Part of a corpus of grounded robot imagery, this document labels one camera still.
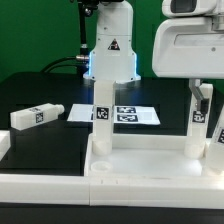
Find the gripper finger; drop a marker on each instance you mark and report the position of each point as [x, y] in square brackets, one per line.
[202, 103]

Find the white obstacle bar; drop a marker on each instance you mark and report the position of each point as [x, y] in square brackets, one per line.
[5, 143]
[206, 193]

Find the white square desk top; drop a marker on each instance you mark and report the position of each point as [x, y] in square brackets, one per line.
[157, 156]

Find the white front obstacle bar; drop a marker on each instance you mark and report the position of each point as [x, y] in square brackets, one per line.
[206, 193]

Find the white left obstacle bar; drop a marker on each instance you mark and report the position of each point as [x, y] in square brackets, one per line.
[5, 143]

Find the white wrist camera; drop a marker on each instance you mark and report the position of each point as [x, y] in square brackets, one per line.
[190, 8]

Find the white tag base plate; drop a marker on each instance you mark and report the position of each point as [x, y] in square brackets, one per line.
[122, 114]

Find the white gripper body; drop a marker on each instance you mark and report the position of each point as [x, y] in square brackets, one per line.
[188, 48]

